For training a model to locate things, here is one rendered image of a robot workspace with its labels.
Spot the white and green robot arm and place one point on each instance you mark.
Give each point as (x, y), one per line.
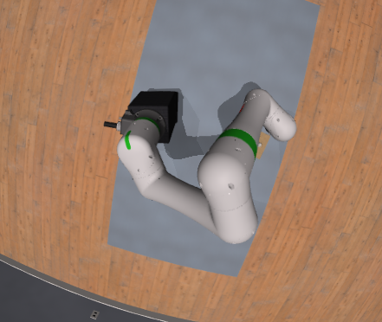
(224, 204)

